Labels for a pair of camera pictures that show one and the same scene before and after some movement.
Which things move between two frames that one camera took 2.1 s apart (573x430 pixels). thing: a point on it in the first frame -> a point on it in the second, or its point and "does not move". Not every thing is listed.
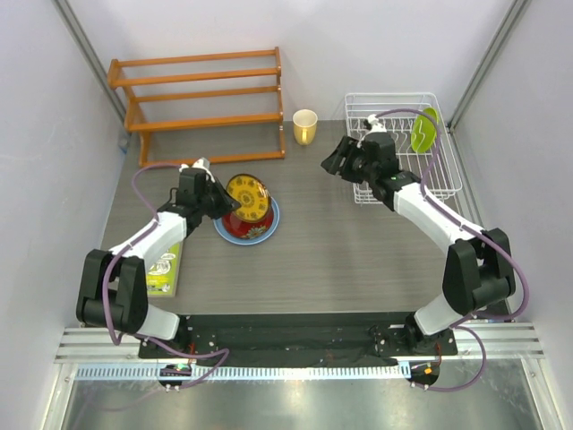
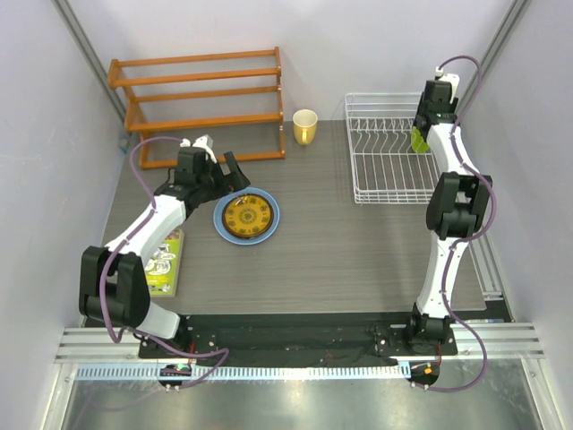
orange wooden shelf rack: [218, 107] does not move
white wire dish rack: [423, 141] does not move
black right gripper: [346, 149] -> [452, 107]
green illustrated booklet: [163, 274] does not move
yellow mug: [304, 122] does not move
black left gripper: [227, 204] -> [227, 183]
